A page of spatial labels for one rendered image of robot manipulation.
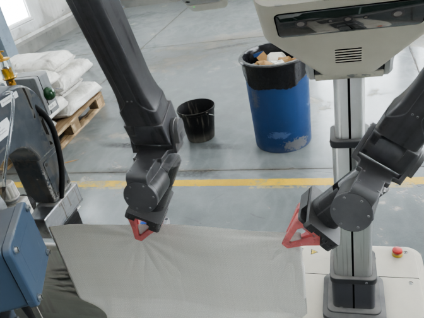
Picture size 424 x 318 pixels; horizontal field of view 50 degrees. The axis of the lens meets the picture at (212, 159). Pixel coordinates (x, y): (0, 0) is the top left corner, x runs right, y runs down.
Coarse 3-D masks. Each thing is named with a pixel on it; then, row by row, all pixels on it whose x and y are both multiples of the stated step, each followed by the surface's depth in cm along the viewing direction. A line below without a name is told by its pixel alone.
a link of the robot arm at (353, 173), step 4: (348, 172) 70; (352, 172) 68; (356, 172) 67; (344, 176) 70; (348, 176) 68; (352, 176) 68; (340, 180) 70; (344, 180) 69; (340, 184) 69; (384, 188) 66; (388, 188) 68; (384, 192) 66; (380, 196) 68
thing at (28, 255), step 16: (16, 208) 55; (0, 224) 53; (16, 224) 52; (32, 224) 57; (0, 240) 50; (16, 240) 51; (32, 240) 56; (0, 256) 49; (16, 256) 50; (32, 256) 55; (48, 256) 60; (0, 272) 50; (16, 272) 50; (32, 272) 53; (0, 288) 51; (16, 288) 51; (32, 288) 52; (0, 304) 52; (16, 304) 52; (32, 304) 52
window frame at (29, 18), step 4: (24, 0) 686; (24, 4) 689; (28, 8) 693; (28, 12) 695; (28, 16) 697; (32, 16) 701; (20, 20) 679; (24, 20) 683; (28, 20) 692; (32, 20) 698; (12, 24) 662; (16, 24) 667; (20, 24) 675; (24, 24) 680; (12, 28) 660; (16, 28) 664
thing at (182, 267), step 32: (64, 256) 95; (96, 256) 94; (128, 256) 91; (160, 256) 90; (192, 256) 87; (224, 256) 84; (256, 256) 82; (288, 256) 80; (96, 288) 99; (128, 288) 97; (160, 288) 95; (192, 288) 92; (224, 288) 88; (256, 288) 86; (288, 288) 84
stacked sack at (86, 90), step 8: (80, 88) 424; (88, 88) 425; (96, 88) 433; (72, 96) 410; (80, 96) 412; (88, 96) 422; (72, 104) 398; (80, 104) 408; (64, 112) 396; (72, 112) 398
